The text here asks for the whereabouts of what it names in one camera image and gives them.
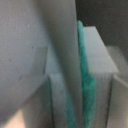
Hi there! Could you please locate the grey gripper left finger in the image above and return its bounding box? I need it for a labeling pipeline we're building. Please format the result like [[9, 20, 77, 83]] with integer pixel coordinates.
[[33, 0, 83, 128]]

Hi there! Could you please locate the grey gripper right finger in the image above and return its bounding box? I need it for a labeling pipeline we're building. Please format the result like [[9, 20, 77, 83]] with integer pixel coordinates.
[[77, 20, 128, 128]]

